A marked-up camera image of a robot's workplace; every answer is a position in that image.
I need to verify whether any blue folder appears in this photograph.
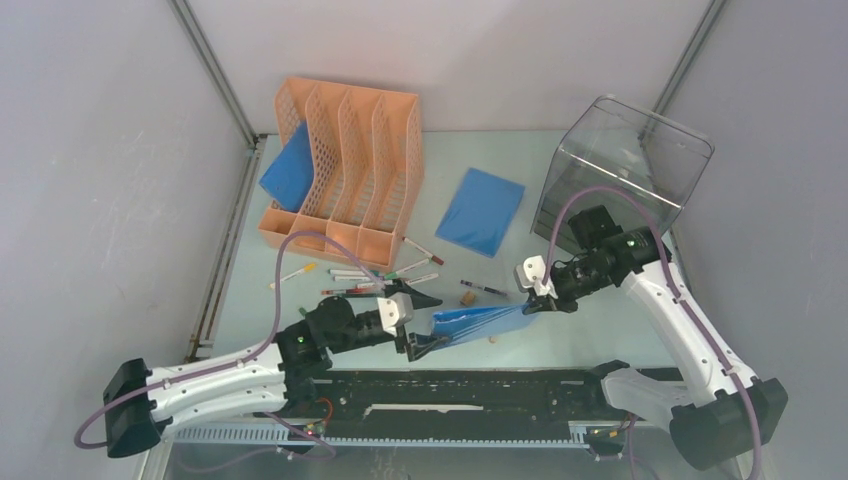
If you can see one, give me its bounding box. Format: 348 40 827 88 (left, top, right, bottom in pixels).
430 304 539 348
435 168 525 258
259 122 314 213

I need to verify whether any blue folder front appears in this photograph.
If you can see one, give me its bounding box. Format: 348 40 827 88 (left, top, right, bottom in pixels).
259 122 314 213

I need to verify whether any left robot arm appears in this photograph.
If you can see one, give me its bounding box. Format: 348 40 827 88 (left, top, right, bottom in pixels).
103 280 442 458

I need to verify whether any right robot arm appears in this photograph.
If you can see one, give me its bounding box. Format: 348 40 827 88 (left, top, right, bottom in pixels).
515 206 788 470

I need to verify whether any white marker right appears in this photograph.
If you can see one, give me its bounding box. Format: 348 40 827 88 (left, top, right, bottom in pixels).
404 273 440 286

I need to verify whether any green cap marker upper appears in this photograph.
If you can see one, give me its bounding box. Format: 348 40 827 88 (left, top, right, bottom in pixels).
382 258 431 280

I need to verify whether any red marker in cluster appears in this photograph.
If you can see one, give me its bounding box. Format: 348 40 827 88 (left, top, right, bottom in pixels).
320 283 378 296

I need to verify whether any brown cap marker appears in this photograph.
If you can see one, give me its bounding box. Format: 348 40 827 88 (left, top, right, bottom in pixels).
403 236 445 266

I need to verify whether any small cork block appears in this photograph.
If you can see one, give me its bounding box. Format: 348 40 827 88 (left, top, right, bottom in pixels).
459 291 476 307

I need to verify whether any clear purple pen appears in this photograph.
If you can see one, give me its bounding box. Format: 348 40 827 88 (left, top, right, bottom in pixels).
460 280 509 297

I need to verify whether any purple cap marker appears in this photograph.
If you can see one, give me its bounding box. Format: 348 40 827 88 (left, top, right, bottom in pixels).
332 275 375 283

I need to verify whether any yellow cap marker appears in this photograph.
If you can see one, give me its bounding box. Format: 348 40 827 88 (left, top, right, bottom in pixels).
269 263 317 290

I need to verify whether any clear plastic drawer cabinet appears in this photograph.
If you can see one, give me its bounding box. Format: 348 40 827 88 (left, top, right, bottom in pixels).
532 95 715 253

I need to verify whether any orange plastic file organizer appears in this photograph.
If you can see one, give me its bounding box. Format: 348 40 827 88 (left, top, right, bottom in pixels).
258 77 425 272

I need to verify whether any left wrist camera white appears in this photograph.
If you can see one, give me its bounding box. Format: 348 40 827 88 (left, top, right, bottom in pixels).
377 292 414 337

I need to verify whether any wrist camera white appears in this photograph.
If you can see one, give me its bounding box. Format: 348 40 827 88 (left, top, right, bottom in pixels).
377 292 414 337
514 255 558 298

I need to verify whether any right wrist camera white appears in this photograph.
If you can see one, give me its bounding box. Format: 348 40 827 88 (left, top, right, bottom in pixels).
514 255 558 298

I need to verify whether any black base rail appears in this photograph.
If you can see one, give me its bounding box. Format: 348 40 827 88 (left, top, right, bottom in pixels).
276 369 628 443

